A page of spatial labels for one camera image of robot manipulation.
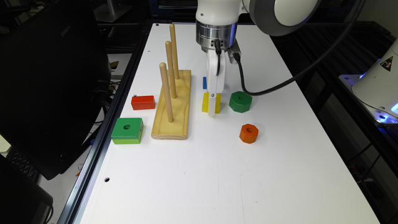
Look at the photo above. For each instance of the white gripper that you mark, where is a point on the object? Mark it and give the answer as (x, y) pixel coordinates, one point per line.
(215, 77)

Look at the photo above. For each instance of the yellow square block with hole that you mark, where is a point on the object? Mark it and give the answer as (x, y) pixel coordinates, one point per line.
(205, 103)

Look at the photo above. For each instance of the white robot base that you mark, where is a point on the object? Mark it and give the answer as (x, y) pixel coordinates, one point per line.
(376, 89)

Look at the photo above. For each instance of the blue rectangular block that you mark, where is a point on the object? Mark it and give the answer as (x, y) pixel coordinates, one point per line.
(204, 83)

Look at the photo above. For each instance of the green octagonal block with hole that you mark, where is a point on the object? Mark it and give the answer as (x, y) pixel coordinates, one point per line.
(240, 102)

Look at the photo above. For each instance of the orange hexagonal block with hole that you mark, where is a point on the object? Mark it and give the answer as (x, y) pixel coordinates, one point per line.
(248, 133)

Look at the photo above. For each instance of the red rectangular block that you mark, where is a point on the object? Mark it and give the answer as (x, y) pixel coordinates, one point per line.
(143, 102)

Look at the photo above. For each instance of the green square block with hole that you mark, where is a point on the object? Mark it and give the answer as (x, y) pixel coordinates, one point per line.
(127, 131)

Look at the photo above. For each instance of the wooden base with three pegs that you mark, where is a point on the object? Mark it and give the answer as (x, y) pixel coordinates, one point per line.
(171, 118)

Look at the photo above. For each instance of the black monitor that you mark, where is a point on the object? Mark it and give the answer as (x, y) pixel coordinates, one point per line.
(55, 75)

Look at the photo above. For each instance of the black keyboard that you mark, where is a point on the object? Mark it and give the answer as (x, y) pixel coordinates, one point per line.
(19, 161)

